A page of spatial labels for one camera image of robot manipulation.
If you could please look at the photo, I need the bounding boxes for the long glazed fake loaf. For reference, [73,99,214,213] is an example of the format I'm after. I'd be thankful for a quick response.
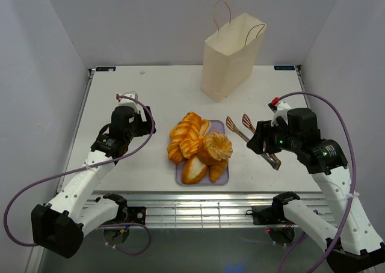
[199,119,211,138]

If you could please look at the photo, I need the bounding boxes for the long braided fake bread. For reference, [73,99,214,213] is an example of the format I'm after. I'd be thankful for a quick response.
[169,112,202,145]

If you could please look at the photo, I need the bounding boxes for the metal kitchen tongs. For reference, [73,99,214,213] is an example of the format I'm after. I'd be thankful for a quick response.
[226,114,282,171]

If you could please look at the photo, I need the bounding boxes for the short twisted fake bread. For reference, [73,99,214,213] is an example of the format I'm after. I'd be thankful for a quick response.
[179,137,203,159]

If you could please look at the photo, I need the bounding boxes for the lilac plastic tray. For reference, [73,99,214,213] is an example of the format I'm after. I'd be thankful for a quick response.
[175,120,229,186]

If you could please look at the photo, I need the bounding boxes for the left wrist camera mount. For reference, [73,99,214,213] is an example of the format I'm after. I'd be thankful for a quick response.
[116,91,141,114]

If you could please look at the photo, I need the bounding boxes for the fake croissant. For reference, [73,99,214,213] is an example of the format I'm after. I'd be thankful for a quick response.
[209,159,229,183]

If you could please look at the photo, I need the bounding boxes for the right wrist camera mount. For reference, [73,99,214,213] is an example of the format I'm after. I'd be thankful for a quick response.
[270,97,292,126]

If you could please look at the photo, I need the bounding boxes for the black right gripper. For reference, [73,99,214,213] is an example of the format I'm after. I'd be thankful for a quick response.
[245,118,300,155]

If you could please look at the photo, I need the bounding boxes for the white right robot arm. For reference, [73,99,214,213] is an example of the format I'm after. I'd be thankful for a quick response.
[247,108,384,272]

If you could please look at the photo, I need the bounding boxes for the left blue table label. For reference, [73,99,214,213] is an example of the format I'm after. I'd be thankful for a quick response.
[95,66,116,72]

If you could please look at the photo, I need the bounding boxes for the small round orange bun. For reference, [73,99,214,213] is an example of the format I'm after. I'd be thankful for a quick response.
[167,140,184,165]

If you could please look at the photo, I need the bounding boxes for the oval white-topped fake bread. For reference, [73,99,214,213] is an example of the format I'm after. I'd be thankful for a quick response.
[182,155,209,185]

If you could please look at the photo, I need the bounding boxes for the right blue table label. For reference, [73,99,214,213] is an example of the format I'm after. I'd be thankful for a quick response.
[274,66,295,71]

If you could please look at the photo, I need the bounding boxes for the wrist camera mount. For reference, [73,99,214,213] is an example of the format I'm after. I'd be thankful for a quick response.
[270,97,292,126]
[116,91,141,114]

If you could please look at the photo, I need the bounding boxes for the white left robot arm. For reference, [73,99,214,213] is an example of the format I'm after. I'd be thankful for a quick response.
[31,105,151,258]

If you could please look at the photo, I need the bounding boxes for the white paper bag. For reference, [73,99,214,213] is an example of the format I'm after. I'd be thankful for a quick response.
[200,9,267,102]

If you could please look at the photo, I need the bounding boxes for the blue table label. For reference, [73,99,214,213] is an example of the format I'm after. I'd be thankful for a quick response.
[95,66,116,72]
[274,66,295,71]

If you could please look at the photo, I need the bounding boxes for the round sugared fake bun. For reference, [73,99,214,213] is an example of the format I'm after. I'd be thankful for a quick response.
[197,132,233,166]

